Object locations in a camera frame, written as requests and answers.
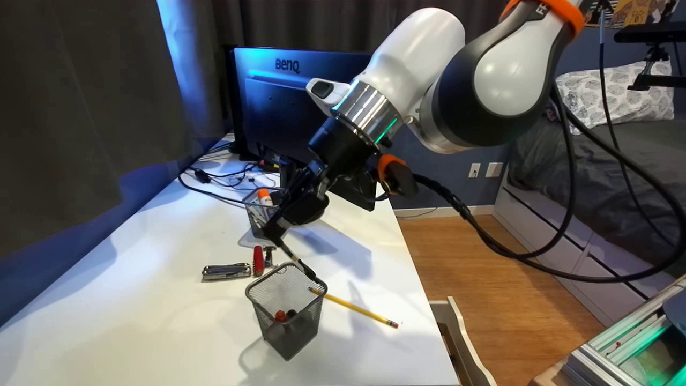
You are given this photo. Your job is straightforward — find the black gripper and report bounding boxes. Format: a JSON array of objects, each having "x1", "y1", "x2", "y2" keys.
[{"x1": 262, "y1": 119, "x2": 380, "y2": 242}]

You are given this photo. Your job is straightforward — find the clear black pen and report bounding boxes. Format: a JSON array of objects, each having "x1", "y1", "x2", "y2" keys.
[{"x1": 262, "y1": 230, "x2": 319, "y2": 284}]

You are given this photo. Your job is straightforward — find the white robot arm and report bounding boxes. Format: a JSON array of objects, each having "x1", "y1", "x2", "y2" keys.
[{"x1": 262, "y1": 0, "x2": 592, "y2": 242}]

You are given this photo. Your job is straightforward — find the near black mesh pen cup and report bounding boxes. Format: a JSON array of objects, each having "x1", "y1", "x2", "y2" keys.
[{"x1": 245, "y1": 264, "x2": 327, "y2": 360}]

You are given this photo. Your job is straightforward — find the yellow pencil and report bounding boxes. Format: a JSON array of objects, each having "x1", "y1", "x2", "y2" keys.
[{"x1": 309, "y1": 288, "x2": 398, "y2": 328}]

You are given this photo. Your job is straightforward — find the orange capped glue stick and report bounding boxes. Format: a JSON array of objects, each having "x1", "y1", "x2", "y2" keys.
[{"x1": 254, "y1": 188, "x2": 274, "y2": 215}]

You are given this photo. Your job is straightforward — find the red lighter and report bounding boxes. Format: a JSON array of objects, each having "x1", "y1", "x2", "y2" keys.
[{"x1": 252, "y1": 246, "x2": 274, "y2": 277}]

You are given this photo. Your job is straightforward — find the black BenQ monitor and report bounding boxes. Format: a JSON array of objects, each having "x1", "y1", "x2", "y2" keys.
[{"x1": 232, "y1": 48, "x2": 369, "y2": 163}]

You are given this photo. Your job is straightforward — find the red marker in near cup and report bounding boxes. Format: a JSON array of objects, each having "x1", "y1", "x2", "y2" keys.
[{"x1": 274, "y1": 309, "x2": 298, "y2": 321}]

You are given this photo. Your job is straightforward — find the dark curtain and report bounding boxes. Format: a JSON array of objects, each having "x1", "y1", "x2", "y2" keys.
[{"x1": 0, "y1": 0, "x2": 502, "y2": 260}]

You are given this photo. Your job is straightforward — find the grey bed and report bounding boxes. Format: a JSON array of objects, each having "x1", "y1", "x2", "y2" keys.
[{"x1": 494, "y1": 119, "x2": 686, "y2": 324}]

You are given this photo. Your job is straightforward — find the patterned grey pillow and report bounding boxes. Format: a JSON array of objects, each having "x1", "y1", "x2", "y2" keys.
[{"x1": 558, "y1": 63, "x2": 674, "y2": 128}]

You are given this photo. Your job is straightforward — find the black monitor cables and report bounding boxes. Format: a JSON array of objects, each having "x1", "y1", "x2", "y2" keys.
[{"x1": 176, "y1": 156, "x2": 284, "y2": 211}]

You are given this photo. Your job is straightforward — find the white wall sockets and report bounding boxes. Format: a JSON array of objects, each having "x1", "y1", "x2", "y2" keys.
[{"x1": 468, "y1": 161, "x2": 503, "y2": 178}]

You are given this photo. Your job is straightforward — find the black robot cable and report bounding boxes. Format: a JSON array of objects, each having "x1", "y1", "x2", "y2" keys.
[{"x1": 405, "y1": 84, "x2": 686, "y2": 286}]

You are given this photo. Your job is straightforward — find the aluminium frame rig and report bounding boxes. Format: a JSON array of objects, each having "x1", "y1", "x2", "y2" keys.
[{"x1": 530, "y1": 277, "x2": 686, "y2": 386}]

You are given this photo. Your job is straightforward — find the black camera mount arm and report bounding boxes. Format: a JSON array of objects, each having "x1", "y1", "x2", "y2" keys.
[{"x1": 605, "y1": 0, "x2": 686, "y2": 90}]

